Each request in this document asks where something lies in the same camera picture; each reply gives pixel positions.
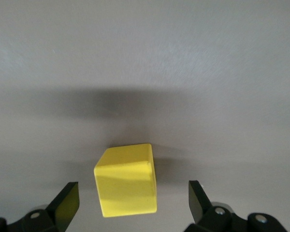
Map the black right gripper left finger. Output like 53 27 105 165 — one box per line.
7 182 81 232

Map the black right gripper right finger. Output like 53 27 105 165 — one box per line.
185 180 235 232

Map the yellow cube block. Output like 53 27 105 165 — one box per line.
93 143 158 218

